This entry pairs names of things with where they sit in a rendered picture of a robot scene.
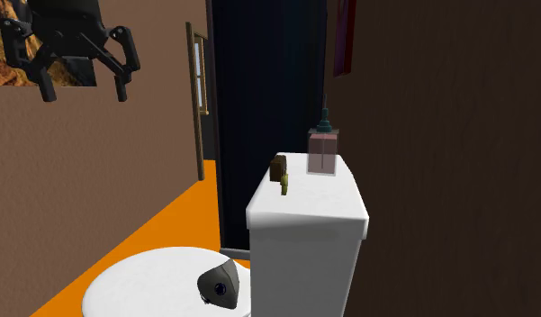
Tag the white toilet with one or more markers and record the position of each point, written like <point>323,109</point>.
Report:
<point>305,263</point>

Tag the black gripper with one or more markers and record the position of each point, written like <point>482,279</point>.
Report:
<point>68,26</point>

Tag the brown wooden window frame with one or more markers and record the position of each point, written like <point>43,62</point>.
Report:
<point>199,131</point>

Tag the brown and green small object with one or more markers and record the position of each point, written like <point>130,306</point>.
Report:
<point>279,169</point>

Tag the pink soap dispenser bottle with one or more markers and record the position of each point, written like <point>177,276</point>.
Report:
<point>322,151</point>

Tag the orange rock wall picture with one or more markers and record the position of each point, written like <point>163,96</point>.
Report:
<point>0,66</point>

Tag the red and purple wall picture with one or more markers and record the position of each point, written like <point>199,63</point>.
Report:
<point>343,39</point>

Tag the dark blue shower curtain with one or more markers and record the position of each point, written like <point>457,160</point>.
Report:
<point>270,109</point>

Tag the grey rounded device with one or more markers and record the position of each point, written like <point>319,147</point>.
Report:
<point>221,281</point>

